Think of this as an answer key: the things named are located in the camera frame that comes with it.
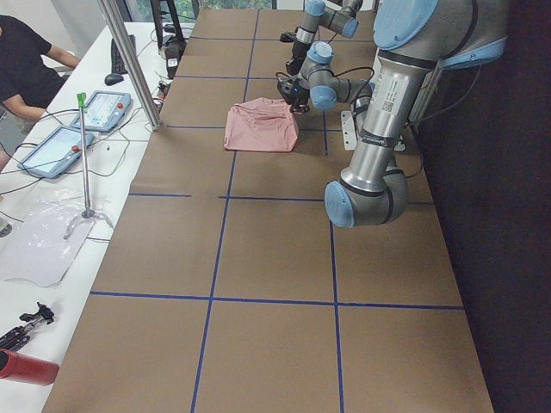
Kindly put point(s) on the clear plastic bag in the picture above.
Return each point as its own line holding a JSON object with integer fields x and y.
{"x": 43, "y": 247}

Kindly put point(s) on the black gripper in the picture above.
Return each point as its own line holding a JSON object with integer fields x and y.
{"x": 294, "y": 61}
{"x": 300, "y": 100}

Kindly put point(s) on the blue teach pendant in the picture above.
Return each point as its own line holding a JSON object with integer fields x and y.
{"x": 103, "y": 110}
{"x": 55, "y": 154}

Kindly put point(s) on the lower blue teach pendant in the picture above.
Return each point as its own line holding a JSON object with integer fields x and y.
{"x": 55, "y": 154}

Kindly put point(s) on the red cylinder bottle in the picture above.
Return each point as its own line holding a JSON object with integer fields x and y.
{"x": 26, "y": 369}

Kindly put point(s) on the aluminium frame post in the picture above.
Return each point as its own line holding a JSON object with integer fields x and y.
{"x": 117, "y": 27}

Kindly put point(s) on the pink Snoopy t-shirt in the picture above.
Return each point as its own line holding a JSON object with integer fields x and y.
{"x": 262, "y": 124}

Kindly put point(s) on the green plastic clamp stick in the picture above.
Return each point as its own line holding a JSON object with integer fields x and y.
{"x": 86, "y": 163}

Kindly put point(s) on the black computer mouse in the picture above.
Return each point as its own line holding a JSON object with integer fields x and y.
{"x": 113, "y": 79}

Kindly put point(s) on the seated person black shirt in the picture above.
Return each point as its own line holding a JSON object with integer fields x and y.
{"x": 28, "y": 86}

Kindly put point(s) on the upper blue teach pendant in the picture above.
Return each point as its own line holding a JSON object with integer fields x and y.
{"x": 103, "y": 110}

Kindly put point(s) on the black tripod stand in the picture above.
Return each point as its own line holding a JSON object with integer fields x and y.
{"x": 169, "y": 32}

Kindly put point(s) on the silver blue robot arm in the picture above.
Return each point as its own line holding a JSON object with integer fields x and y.
{"x": 316, "y": 14}
{"x": 413, "y": 38}

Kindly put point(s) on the black pliers tool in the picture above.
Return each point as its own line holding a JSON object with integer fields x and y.
{"x": 19, "y": 336}

